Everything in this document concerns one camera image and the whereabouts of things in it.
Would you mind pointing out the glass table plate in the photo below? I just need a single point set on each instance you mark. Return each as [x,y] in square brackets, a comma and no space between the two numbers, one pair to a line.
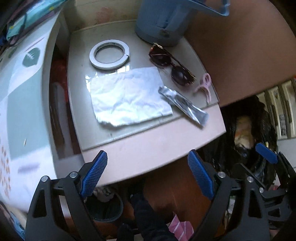
[89,131]

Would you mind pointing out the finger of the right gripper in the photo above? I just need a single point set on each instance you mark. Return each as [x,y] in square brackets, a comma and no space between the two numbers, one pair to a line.
[271,204]

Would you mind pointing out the dark green trash bin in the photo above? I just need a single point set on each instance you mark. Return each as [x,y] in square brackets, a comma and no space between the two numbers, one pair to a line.
[104,205]

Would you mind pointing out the crumpled white paper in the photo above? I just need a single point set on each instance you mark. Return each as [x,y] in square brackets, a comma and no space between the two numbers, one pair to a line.
[130,97]

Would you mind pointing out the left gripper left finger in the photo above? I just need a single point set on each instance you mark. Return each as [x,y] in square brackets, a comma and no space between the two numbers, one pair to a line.
[46,220]

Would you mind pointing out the pink clothes peg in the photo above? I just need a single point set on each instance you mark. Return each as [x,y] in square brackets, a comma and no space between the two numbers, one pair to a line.
[205,83]

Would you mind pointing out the black garbage bag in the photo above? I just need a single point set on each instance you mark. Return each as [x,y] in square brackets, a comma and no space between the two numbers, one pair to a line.
[247,123]

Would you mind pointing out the dark sunglasses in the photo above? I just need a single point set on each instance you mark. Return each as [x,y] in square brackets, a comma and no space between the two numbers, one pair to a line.
[163,58]

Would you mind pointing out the white tape roll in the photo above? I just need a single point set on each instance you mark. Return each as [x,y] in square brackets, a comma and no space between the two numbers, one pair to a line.
[109,54]

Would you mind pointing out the teal wet wipes pack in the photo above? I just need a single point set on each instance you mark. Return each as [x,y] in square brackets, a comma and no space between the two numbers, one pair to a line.
[27,16]

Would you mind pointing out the silver sachet packet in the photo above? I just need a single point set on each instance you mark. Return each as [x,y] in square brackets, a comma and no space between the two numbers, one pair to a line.
[194,113]

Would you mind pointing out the pink striped fabric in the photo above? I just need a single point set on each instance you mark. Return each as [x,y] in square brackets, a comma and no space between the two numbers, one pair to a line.
[182,230]

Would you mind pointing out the patterned table cover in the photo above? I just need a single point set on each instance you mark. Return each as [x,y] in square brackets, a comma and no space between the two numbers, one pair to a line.
[28,150]

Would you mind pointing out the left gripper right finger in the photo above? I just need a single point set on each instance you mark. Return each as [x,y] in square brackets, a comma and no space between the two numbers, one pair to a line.
[219,188]

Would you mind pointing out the blue plastic pitcher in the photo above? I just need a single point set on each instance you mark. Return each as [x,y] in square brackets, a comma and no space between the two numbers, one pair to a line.
[164,22]

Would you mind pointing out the person's dark trouser leg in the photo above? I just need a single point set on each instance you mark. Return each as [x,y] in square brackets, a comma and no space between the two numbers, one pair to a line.
[148,222]

